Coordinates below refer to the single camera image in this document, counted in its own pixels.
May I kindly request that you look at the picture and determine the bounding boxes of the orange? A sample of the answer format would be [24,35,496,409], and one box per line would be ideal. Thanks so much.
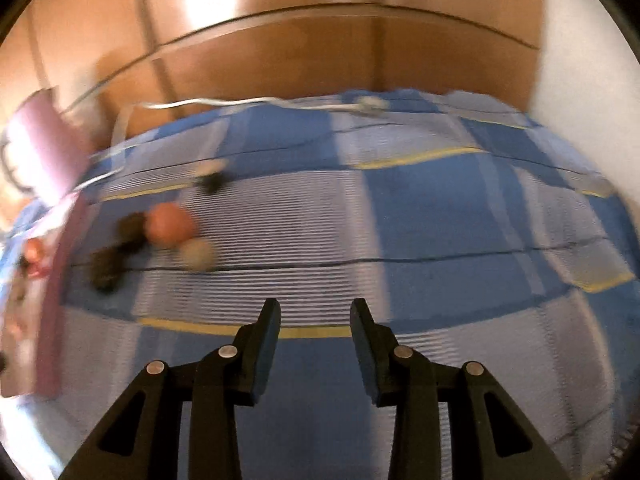
[22,237,53,276]
[146,202,198,250]

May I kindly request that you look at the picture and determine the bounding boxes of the pink electric kettle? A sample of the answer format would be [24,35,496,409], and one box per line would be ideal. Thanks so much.
[0,87,91,201]

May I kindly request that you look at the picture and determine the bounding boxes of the white power cord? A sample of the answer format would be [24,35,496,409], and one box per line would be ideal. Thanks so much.
[82,95,388,191]

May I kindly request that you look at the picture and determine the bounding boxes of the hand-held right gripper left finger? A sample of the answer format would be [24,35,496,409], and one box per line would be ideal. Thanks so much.
[57,298,282,480]

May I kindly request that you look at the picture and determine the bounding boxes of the pink rectangular tray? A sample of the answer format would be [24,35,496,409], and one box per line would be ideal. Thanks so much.
[0,195,93,401]

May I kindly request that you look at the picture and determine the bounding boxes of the beige peeled fruit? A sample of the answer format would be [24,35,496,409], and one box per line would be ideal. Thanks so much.
[179,237,217,272]

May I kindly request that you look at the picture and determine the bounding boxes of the dark brown round fruit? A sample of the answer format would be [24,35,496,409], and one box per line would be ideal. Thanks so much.
[116,211,150,251]
[89,246,130,292]

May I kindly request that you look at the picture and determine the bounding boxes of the wooden wardrobe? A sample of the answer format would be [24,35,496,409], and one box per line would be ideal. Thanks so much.
[0,0,546,231]

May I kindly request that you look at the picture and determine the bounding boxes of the blue plaid tablecloth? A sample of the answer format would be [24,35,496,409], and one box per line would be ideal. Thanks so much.
[0,87,640,480]

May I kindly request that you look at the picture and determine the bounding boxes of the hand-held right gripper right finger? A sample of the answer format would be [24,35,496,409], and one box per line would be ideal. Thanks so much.
[349,298,571,480]

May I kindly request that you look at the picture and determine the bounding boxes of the dark brown and white fruit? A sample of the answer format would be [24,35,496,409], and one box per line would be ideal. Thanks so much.
[194,158,232,196]

